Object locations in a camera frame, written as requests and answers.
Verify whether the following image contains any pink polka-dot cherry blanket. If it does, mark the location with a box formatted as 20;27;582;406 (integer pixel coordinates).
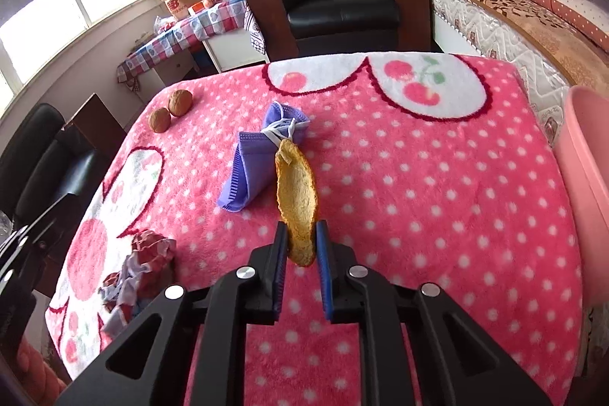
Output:
45;51;591;406

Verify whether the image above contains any person's left hand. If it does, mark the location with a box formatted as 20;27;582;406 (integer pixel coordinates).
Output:
16;337;68;393

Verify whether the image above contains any brown walnut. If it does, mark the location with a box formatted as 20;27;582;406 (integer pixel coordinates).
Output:
148;107;171;133
168;89;194;118

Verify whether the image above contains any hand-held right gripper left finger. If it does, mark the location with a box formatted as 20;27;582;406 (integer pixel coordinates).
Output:
57;220;290;406

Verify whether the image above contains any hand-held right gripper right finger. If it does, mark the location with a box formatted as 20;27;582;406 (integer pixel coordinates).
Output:
315;220;553;406

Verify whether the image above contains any white quilted mattress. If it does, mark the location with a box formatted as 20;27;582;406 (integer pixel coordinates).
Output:
430;0;572;146

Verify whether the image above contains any white cabinet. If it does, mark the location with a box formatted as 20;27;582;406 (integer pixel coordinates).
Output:
155;30;268;88

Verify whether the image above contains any orange peel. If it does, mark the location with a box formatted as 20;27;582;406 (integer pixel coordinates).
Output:
274;140;319;268

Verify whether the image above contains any pink plastic basin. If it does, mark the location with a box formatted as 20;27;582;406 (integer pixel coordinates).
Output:
552;85;609;308

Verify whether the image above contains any clear plastic packet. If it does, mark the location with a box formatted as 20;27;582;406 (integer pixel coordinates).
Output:
99;251;174;336

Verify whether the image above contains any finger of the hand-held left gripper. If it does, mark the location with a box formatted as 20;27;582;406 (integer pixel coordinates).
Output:
0;192;84;293

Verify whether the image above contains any purple face mask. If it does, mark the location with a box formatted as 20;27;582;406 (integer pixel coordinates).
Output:
216;102;312;215

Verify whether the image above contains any checkered tablecloth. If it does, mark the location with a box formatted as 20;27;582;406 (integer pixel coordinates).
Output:
116;0;267;92

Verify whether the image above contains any bed with brown leaf sheet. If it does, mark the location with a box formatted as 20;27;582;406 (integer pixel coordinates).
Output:
426;0;609;99

